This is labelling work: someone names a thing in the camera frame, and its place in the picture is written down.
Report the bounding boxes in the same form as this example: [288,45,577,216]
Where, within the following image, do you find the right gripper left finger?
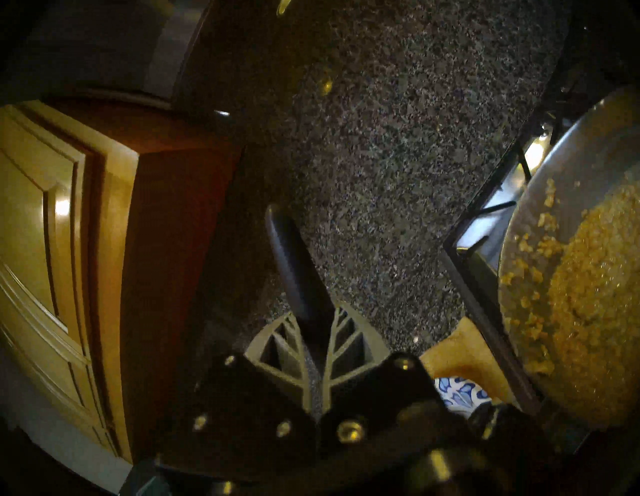
[243,312,312,415]

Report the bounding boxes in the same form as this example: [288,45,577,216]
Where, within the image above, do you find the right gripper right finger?
[322,301,392,411]

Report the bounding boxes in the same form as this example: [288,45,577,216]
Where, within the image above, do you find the metal spoon black handle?
[264,204,336,372]

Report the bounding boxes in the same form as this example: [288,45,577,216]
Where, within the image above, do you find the blue white paper bowl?
[434,376,493,418]

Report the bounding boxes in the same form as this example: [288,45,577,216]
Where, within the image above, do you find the cooked oatmeal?
[502,180,640,416]

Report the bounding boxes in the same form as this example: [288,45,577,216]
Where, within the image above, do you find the yellow towel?
[419,316,518,406]

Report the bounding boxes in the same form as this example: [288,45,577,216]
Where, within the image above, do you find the steel gas cooktop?
[442,50,640,451]

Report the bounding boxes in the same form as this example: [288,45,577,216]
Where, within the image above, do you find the stainless steel pot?
[497,86,640,431]

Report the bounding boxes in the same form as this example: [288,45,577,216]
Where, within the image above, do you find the steel range hood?
[15,0,226,108]

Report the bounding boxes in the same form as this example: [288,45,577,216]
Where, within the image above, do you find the wooden wall cabinets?
[0,99,243,466]

